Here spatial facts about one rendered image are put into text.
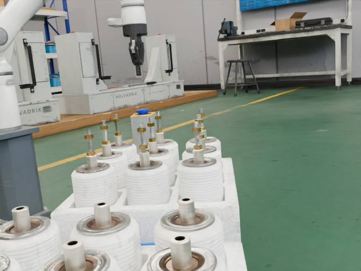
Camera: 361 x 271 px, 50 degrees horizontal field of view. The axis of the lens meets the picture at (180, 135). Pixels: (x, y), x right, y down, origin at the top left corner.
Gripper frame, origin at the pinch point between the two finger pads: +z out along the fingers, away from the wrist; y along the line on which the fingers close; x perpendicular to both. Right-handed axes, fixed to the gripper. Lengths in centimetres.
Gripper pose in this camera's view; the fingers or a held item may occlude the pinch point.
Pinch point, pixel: (138, 71)
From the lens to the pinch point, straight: 123.7
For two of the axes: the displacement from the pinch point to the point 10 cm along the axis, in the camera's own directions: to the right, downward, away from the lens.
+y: 0.9, -1.9, 9.8
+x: -9.9, 0.6, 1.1
